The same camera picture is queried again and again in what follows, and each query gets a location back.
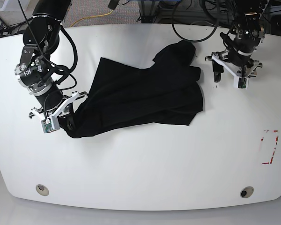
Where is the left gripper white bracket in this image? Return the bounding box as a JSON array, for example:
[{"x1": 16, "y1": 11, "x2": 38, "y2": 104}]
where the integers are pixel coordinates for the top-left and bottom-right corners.
[{"x1": 205, "y1": 50, "x2": 263, "y2": 89}]

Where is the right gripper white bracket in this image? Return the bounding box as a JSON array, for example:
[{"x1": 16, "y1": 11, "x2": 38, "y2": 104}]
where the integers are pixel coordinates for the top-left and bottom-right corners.
[{"x1": 29, "y1": 91, "x2": 88, "y2": 131}]

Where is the black T-shirt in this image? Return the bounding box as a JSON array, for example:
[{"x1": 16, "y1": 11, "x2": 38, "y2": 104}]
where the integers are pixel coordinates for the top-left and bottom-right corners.
[{"x1": 64, "y1": 41, "x2": 203, "y2": 138}]

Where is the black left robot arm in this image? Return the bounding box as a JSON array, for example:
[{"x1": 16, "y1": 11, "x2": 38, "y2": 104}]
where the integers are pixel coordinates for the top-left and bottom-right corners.
[{"x1": 205, "y1": 0, "x2": 269, "y2": 89}]

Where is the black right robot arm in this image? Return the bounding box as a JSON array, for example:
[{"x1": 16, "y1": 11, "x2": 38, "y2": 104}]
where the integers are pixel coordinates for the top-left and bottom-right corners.
[{"x1": 15, "y1": 0, "x2": 88, "y2": 133}]

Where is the left table grommet hole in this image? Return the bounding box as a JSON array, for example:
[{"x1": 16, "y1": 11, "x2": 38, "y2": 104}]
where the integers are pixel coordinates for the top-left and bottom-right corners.
[{"x1": 36, "y1": 184, "x2": 49, "y2": 196}]

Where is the table grommet hole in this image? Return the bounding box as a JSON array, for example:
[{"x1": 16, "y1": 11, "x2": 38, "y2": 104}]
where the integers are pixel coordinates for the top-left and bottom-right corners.
[
  {"x1": 36, "y1": 184, "x2": 49, "y2": 196},
  {"x1": 240, "y1": 186, "x2": 254, "y2": 198}
]

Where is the red tape rectangle marking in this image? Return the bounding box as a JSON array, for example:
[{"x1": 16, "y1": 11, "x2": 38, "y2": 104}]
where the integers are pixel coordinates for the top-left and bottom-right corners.
[{"x1": 259, "y1": 130, "x2": 279, "y2": 165}]

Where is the black tripod stand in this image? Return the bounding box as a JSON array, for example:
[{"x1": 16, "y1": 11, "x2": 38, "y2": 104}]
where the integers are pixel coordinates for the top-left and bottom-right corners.
[{"x1": 0, "y1": 17, "x2": 26, "y2": 36}]

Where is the right table grommet hole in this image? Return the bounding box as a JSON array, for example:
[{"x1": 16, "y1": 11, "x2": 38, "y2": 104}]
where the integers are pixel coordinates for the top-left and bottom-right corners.
[{"x1": 240, "y1": 186, "x2": 254, "y2": 198}]

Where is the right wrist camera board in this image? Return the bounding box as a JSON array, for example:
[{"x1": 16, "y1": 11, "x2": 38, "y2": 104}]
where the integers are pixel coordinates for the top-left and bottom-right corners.
[{"x1": 41, "y1": 119, "x2": 54, "y2": 134}]

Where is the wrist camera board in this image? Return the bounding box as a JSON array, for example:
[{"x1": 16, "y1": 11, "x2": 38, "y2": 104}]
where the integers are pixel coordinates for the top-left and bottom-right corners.
[
  {"x1": 41, "y1": 119, "x2": 54, "y2": 134},
  {"x1": 238, "y1": 77, "x2": 247, "y2": 89}
]

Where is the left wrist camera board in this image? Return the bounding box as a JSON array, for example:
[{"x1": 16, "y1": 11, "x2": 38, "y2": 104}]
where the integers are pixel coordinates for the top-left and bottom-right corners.
[{"x1": 238, "y1": 77, "x2": 247, "y2": 89}]

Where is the yellow cable on floor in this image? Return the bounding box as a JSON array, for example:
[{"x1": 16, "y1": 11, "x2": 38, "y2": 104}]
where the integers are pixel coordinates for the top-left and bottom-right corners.
[{"x1": 71, "y1": 7, "x2": 114, "y2": 28}]

